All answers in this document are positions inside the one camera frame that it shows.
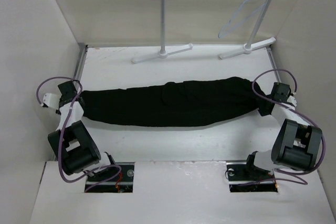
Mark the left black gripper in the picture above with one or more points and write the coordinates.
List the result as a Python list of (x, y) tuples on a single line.
[(61, 100)]

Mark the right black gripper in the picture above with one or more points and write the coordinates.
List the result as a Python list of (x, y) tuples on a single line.
[(262, 110)]

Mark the black trousers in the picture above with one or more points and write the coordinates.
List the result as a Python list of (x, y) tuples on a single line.
[(184, 104)]

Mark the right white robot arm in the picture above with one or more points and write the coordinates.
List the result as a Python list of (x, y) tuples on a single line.
[(297, 144)]

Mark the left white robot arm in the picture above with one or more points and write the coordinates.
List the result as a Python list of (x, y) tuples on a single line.
[(75, 149)]

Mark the white clothes rack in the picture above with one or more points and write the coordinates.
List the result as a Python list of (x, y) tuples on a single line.
[(246, 48)]

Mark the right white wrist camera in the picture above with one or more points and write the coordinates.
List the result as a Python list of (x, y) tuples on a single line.
[(292, 102)]

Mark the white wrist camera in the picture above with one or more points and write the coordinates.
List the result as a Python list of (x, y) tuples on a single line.
[(292, 102), (51, 101)]

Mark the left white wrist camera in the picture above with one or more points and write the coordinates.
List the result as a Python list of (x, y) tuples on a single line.
[(51, 101)]

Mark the light blue wire hanger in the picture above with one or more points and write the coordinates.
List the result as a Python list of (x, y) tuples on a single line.
[(232, 25)]

